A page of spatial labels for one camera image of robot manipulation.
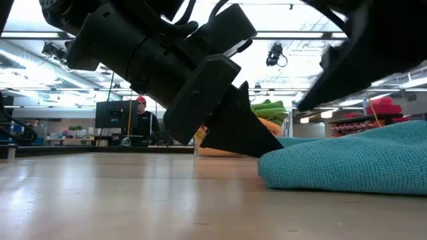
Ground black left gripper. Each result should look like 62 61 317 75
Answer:
128 3 285 159

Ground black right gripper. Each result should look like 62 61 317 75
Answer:
297 0 427 113

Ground green microfiber towel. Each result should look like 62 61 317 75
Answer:
250 99 290 127

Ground blue microfiber towel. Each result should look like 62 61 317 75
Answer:
257 119 427 196

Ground clear plastic bin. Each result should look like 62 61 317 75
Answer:
193 109 294 158

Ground black shelving with orange bins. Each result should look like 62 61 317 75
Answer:
328 113 412 138

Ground red storage bins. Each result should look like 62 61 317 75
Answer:
365 96 403 116

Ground person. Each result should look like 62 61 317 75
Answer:
133 95 160 141

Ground black monitor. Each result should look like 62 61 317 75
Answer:
95 99 139 129

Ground cluttered background desk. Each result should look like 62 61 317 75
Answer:
33 125 101 146

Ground black ceiling camera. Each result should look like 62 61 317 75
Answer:
266 42 288 68

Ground black hanging cable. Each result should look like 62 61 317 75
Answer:
106 71 116 103

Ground black aluminium table frame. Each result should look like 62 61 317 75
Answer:
0 145 195 159

